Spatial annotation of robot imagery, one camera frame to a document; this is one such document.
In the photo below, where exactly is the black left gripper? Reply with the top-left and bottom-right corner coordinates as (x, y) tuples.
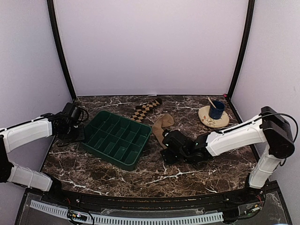
(60, 124), (85, 143)

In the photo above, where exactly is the tan ribbed sock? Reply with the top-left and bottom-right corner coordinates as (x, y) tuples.
(152, 114), (174, 150)

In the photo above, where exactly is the green plastic divider tray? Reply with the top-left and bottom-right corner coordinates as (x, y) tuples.
(81, 111), (152, 171)

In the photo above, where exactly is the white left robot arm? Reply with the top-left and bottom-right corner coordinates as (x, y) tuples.
(0, 103), (89, 204)

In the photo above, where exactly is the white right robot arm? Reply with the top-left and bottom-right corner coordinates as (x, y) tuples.
(161, 106), (298, 203)

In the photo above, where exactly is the cream floral plate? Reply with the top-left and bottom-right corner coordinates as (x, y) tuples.
(198, 105), (230, 128)

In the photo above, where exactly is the blue speckled mug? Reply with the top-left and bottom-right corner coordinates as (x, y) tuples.
(209, 100), (225, 120)

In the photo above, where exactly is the brown argyle sock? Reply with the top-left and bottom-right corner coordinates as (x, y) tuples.
(130, 98), (162, 123)

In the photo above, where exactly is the black front rail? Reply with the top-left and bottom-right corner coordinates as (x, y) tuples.
(53, 190), (246, 210)

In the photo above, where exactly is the white slotted cable duct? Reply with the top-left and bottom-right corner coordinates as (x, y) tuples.
(29, 200), (224, 225)

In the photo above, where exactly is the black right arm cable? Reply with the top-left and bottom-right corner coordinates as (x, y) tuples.
(259, 112), (300, 141)

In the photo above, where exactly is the left black frame post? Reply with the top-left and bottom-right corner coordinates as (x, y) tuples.
(46, 0), (77, 101)

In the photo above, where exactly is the black frame post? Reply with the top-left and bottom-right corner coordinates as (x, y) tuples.
(227, 0), (255, 101)
(46, 0), (77, 101)

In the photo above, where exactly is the right black frame post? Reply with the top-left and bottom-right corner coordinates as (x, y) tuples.
(227, 0), (255, 101)

